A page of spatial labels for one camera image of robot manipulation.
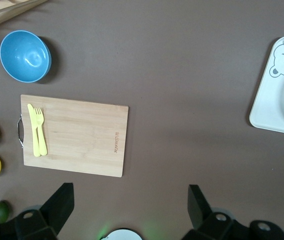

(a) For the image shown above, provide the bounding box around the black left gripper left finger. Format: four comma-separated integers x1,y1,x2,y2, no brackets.
14,182,75,240

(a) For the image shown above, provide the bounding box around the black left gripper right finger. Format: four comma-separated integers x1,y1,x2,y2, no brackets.
181,184,251,240

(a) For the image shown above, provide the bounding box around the blue bowl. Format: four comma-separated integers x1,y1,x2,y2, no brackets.
0,29,53,84

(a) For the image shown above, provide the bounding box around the wooden cutting board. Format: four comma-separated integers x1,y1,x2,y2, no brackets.
16,94,130,179

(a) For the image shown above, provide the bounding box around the yellow plastic fork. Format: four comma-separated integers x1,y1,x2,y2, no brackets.
33,107,48,156

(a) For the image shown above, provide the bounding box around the cream tray with bear print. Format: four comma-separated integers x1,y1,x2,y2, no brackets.
248,36,284,137

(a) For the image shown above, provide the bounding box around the yellow plastic fork and knife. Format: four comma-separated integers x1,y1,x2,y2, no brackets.
27,103,42,158

